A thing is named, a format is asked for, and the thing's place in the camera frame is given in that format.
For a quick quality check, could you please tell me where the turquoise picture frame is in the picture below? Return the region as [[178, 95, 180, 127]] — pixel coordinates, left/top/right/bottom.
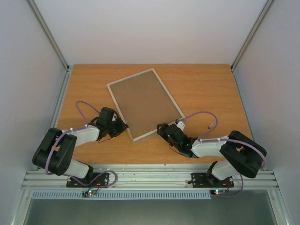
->
[[106, 68, 185, 143]]

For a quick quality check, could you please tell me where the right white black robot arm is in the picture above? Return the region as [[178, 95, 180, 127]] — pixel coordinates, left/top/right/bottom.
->
[[157, 122, 267, 188]]

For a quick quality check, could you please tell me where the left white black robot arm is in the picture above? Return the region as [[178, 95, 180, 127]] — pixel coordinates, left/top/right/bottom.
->
[[32, 107, 128, 187]]

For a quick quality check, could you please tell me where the left circuit board with LEDs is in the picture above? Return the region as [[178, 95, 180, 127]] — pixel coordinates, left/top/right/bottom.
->
[[82, 190, 98, 197]]

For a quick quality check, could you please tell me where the circuit board with leds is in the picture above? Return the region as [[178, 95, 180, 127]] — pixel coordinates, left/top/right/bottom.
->
[[210, 189, 228, 195], [82, 190, 98, 197]]

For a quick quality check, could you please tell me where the right circuit board with LEDs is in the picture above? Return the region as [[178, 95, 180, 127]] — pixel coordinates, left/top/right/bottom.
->
[[210, 189, 228, 195]]

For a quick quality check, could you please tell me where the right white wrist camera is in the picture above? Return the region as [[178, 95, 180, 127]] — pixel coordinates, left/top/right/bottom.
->
[[175, 119, 185, 131]]

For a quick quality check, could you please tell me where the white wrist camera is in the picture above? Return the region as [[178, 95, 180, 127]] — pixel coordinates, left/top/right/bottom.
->
[[175, 119, 185, 131], [112, 113, 118, 121]]

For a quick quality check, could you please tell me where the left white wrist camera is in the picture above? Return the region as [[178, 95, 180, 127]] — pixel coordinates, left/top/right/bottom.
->
[[112, 113, 118, 121]]

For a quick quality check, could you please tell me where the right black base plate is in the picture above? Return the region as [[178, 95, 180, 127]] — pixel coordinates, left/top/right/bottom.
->
[[191, 172, 234, 188]]

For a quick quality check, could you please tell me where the grey slotted cable duct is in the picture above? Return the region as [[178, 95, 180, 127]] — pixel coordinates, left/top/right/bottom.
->
[[31, 190, 211, 200]]

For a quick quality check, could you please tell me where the left aluminium corner post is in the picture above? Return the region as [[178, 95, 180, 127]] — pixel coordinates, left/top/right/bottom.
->
[[26, 0, 69, 72]]

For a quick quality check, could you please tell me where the aluminium corner post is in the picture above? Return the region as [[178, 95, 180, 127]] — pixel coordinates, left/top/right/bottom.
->
[[230, 0, 275, 73], [26, 0, 69, 72]]

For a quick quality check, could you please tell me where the right aluminium corner post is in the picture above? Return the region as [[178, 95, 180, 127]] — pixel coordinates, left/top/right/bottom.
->
[[230, 0, 275, 73]]

